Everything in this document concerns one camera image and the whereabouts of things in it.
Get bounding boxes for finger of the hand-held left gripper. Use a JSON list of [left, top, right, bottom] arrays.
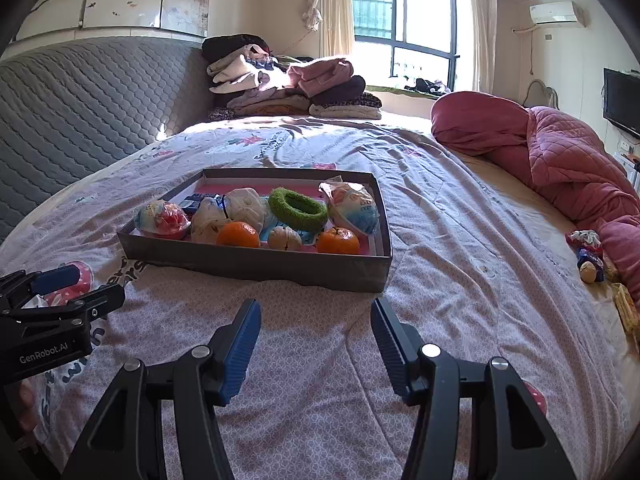
[[0, 265, 82, 313], [0, 283, 126, 330]]

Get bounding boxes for pink and blue book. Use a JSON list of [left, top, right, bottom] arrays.
[[192, 185, 378, 257]]

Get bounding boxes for tied beige curtain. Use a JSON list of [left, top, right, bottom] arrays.
[[300, 0, 356, 58]]

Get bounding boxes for green fuzzy ring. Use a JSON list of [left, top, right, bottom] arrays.
[[268, 187, 329, 233]]

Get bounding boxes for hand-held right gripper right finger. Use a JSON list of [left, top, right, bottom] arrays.
[[369, 297, 576, 480]]

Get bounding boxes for red white plush toy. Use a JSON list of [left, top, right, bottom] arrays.
[[566, 230, 603, 256]]

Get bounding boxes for green windowsill mat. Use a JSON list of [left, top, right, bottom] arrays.
[[364, 85, 436, 100]]

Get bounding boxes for shallow cardboard box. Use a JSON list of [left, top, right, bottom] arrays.
[[116, 168, 393, 293]]

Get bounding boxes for wrapped snack bag left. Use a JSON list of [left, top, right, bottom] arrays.
[[134, 200, 192, 240]]

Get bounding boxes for yellow woven object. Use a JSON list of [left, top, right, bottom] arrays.
[[611, 282, 640, 336]]

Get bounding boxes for pink quilted blanket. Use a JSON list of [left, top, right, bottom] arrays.
[[431, 91, 640, 306]]

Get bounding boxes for blue cookie packet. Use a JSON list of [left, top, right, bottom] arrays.
[[180, 194, 231, 213]]

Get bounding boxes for person's left hand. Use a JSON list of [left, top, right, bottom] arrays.
[[16, 379, 40, 433]]

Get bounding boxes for wrapped snack bag right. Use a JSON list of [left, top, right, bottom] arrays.
[[319, 177, 382, 237]]

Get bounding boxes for grey quilted headboard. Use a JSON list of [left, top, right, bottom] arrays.
[[0, 35, 216, 246]]

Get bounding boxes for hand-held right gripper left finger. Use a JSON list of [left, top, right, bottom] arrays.
[[60, 298, 263, 480]]

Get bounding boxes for small colourful toy figure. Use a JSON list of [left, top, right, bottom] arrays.
[[576, 247, 607, 284]]

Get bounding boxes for dark framed window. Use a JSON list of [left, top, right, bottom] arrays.
[[350, 0, 461, 92]]

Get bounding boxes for walnut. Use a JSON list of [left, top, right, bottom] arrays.
[[267, 226, 303, 251]]

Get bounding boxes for pile of folded clothes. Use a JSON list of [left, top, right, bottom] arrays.
[[201, 34, 383, 122]]

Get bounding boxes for dark clothes on windowsill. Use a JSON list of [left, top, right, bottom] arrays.
[[404, 77, 451, 95]]

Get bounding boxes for wrapped snack bag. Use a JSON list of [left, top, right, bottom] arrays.
[[319, 177, 382, 237], [134, 200, 192, 240]]

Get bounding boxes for printed strawberry bedsheet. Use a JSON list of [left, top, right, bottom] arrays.
[[0, 115, 636, 480]]

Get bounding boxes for black television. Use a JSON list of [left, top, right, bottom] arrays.
[[602, 67, 640, 138]]

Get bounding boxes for hanging beige curtain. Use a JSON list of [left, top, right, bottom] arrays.
[[465, 0, 501, 93]]

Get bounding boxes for beige mesh pouf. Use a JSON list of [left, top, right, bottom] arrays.
[[191, 187, 269, 244]]

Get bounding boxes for white air conditioner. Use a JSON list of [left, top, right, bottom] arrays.
[[529, 1, 586, 27]]

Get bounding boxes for orange mandarin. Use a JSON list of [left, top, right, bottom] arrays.
[[216, 221, 261, 248], [316, 227, 361, 256]]

